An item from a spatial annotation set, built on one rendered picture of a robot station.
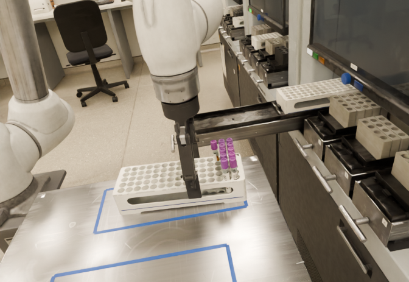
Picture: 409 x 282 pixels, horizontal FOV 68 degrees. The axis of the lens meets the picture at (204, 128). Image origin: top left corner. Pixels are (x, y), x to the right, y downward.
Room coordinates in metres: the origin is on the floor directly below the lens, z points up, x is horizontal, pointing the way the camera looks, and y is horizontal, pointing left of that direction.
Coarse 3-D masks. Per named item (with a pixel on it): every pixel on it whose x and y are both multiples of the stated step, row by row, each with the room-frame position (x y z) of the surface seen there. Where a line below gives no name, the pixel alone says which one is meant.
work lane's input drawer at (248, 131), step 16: (208, 112) 0.95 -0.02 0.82; (224, 112) 0.95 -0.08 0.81; (240, 112) 0.94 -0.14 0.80; (256, 112) 0.93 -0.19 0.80; (272, 112) 0.91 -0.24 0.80; (304, 112) 0.85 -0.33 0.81; (208, 128) 0.85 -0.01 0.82; (224, 128) 0.85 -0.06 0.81; (240, 128) 0.84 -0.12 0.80; (256, 128) 0.84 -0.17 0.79; (272, 128) 0.84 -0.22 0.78; (288, 128) 0.84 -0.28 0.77; (176, 144) 0.89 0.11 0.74; (208, 144) 0.83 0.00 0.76
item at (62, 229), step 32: (256, 160) 0.64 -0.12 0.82; (64, 192) 0.63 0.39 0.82; (96, 192) 0.61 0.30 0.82; (256, 192) 0.52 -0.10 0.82; (32, 224) 0.53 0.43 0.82; (64, 224) 0.51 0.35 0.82; (96, 224) 0.50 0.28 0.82; (128, 224) 0.48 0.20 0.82; (160, 224) 0.47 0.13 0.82; (192, 224) 0.45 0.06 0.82; (224, 224) 0.44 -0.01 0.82; (256, 224) 0.43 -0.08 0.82; (32, 256) 0.44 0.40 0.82; (64, 256) 0.42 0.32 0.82; (96, 256) 0.41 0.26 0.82; (128, 256) 0.40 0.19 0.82; (160, 256) 0.39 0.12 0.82; (192, 256) 0.38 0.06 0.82; (224, 256) 0.36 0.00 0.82; (256, 256) 0.35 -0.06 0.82; (288, 256) 0.34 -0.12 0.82
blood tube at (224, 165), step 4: (220, 160) 0.51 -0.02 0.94; (224, 160) 0.51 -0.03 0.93; (224, 164) 0.50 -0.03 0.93; (224, 168) 0.50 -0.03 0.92; (224, 172) 0.51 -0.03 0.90; (228, 172) 0.51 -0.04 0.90; (224, 176) 0.51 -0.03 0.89; (228, 176) 0.51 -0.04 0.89; (228, 188) 0.51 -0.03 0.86; (228, 192) 0.51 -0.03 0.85
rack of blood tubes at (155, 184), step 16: (208, 160) 0.60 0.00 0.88; (240, 160) 0.57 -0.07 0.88; (128, 176) 0.57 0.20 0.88; (144, 176) 0.56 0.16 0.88; (160, 176) 0.56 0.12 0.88; (176, 176) 0.55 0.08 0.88; (208, 176) 0.54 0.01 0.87; (240, 176) 0.51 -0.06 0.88; (128, 192) 0.52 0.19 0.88; (144, 192) 0.51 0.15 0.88; (160, 192) 0.51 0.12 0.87; (176, 192) 0.56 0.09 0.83; (208, 192) 0.52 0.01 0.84; (224, 192) 0.51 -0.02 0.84; (240, 192) 0.50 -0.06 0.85; (128, 208) 0.51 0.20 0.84; (144, 208) 0.51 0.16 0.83; (160, 208) 0.51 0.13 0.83
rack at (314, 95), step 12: (312, 84) 0.96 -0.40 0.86; (324, 84) 0.94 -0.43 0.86; (336, 84) 0.92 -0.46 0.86; (348, 84) 0.91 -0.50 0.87; (276, 96) 0.95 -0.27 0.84; (288, 96) 0.90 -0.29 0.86; (300, 96) 0.88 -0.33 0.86; (312, 96) 0.86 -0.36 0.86; (324, 96) 0.86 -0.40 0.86; (288, 108) 0.86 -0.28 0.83; (300, 108) 0.86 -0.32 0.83; (312, 108) 0.86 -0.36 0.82
